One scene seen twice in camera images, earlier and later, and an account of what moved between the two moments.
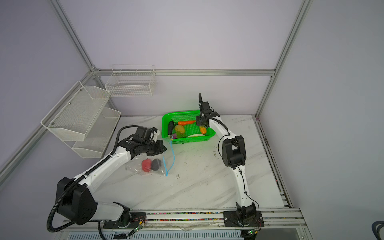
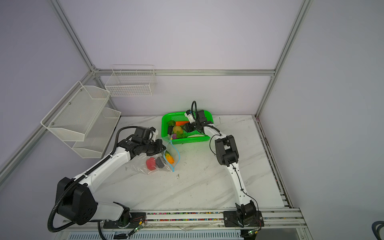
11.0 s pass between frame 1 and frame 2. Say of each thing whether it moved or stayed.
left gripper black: stayed
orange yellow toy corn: moved
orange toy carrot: stayed
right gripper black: moved
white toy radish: stayed
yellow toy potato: stayed
